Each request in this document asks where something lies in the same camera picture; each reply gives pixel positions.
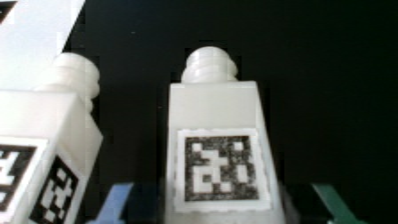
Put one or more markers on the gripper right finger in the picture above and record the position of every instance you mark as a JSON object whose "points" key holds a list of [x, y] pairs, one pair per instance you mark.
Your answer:
{"points": [[335, 206]]}

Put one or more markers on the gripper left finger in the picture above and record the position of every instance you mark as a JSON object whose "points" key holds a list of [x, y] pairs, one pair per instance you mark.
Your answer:
{"points": [[112, 208]]}

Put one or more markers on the white table leg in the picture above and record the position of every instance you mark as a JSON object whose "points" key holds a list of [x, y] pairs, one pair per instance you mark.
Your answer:
{"points": [[220, 182], [49, 140]]}

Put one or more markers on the white square table top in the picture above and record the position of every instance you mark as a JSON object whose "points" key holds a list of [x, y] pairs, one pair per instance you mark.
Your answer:
{"points": [[35, 24]]}

